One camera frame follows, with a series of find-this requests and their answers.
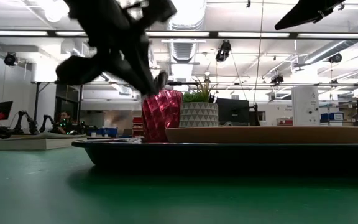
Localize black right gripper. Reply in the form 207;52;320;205
274;0;347;31

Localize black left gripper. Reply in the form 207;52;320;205
55;0;178;96

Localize red faceted cup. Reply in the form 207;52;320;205
141;89;184;144

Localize black plastic tray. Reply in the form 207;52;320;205
71;138;358;175

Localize blue storage bins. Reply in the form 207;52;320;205
88;126;119;138

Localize red stacked bins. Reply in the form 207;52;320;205
132;116;144;138

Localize person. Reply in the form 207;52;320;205
53;111;75;135

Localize white printed pillar box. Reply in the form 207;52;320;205
291;85;321;127

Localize succulent in white patterned pot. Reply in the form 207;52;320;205
178;77;219;128

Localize small black tilted monitor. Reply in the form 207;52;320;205
0;100;14;121

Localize green table mat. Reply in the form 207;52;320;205
0;145;358;224

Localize black ceiling camera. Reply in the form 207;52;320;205
214;40;232;63
3;52;19;67
328;52;343;65

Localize black metal table frame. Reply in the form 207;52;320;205
0;29;358;41

